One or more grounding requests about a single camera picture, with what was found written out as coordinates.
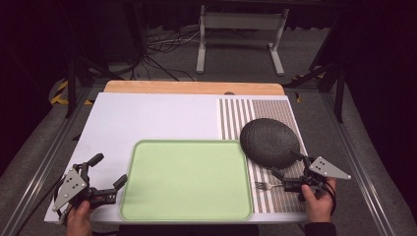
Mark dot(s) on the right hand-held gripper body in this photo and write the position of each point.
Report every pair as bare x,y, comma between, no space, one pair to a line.
323,170

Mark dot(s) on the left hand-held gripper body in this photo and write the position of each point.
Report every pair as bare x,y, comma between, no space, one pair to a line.
70,189

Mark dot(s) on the silver fork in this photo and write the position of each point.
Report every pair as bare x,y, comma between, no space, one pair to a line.
267,186

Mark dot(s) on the dark grey textured plate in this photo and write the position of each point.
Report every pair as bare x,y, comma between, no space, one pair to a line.
268,142

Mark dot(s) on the light green tray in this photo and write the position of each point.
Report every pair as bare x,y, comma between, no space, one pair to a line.
187,180

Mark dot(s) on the person's left hand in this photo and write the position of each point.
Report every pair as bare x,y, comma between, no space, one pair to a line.
79,219

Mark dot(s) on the person's right hand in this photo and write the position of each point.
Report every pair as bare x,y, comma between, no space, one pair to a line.
317,204

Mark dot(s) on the brown striped placemat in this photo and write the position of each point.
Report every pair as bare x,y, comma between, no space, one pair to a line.
239,113

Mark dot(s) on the white board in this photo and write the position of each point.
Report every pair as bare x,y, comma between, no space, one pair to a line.
157,114

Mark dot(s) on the black metal stand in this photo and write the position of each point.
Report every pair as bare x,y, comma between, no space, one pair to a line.
72,85
334,82

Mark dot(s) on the white metal stand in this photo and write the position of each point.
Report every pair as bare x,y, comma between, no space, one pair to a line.
241,21

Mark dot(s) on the aluminium frame rail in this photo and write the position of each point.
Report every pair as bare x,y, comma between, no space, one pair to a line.
42,164
357,157

